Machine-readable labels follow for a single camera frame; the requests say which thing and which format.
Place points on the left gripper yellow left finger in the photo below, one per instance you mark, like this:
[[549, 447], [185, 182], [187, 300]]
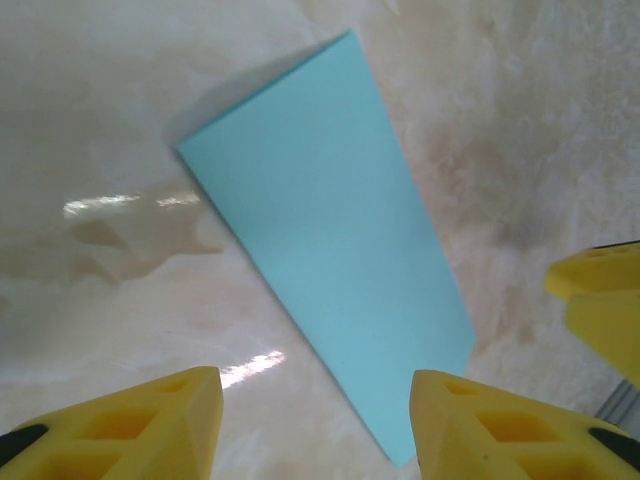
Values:
[[200, 415]]

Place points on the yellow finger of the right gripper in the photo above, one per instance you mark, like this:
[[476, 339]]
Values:
[[600, 280]]

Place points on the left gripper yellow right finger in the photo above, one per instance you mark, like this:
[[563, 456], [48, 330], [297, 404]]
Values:
[[435, 430]]

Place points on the light blue paper sheet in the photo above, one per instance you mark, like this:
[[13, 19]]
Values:
[[325, 225]]

